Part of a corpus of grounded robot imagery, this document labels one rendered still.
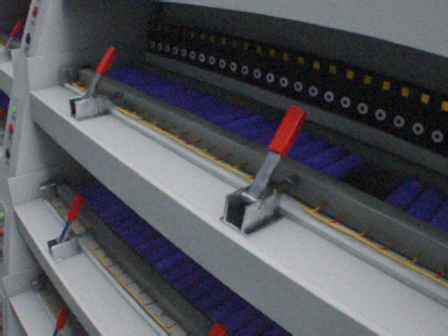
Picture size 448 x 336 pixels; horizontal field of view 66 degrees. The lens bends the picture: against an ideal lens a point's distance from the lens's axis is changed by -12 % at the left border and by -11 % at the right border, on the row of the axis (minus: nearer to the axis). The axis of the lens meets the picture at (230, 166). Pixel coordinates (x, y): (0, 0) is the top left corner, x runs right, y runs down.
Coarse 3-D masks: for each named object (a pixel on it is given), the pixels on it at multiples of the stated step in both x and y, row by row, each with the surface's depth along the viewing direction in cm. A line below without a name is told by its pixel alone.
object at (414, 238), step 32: (128, 96) 46; (192, 128) 38; (224, 128) 37; (256, 160) 33; (288, 160) 32; (288, 192) 31; (320, 192) 29; (352, 192) 28; (352, 224) 27; (384, 224) 25; (416, 224) 24; (416, 256) 23
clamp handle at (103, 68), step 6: (114, 48) 43; (108, 54) 43; (114, 54) 43; (102, 60) 43; (108, 60) 43; (102, 66) 43; (108, 66) 43; (102, 72) 43; (96, 78) 43; (96, 84) 43; (90, 90) 43; (84, 96) 43; (90, 96) 43
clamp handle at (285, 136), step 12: (288, 120) 27; (300, 120) 27; (276, 132) 27; (288, 132) 27; (276, 144) 27; (288, 144) 27; (276, 156) 27; (264, 168) 27; (264, 180) 27; (252, 192) 27
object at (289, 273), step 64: (64, 64) 55; (128, 64) 63; (64, 128) 44; (128, 128) 42; (128, 192) 35; (192, 192) 31; (192, 256) 30; (256, 256) 24; (320, 256) 25; (384, 256) 25; (320, 320) 22; (384, 320) 20
